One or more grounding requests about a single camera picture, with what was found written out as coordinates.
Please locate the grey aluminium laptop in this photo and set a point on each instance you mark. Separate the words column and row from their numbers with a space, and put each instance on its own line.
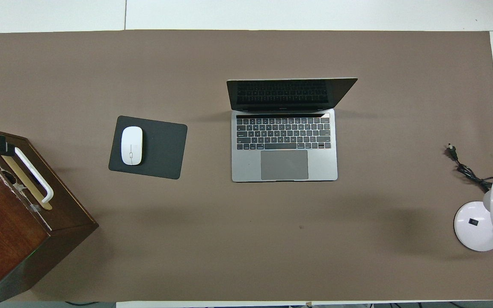
column 285, row 164

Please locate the brass plate on box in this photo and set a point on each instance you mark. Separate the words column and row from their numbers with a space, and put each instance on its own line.
column 13, row 167

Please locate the dark brown wooden box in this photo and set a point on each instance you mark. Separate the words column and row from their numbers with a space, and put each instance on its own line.
column 2, row 226

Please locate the white desk lamp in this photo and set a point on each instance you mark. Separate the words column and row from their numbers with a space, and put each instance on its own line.
column 475, row 222

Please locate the brown table mat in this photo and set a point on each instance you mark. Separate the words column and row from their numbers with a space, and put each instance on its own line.
column 229, row 248

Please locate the black mouse pad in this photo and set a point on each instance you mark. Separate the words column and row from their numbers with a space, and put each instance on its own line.
column 165, row 149

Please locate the white computer mouse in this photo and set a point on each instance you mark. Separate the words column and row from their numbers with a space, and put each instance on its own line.
column 132, row 145

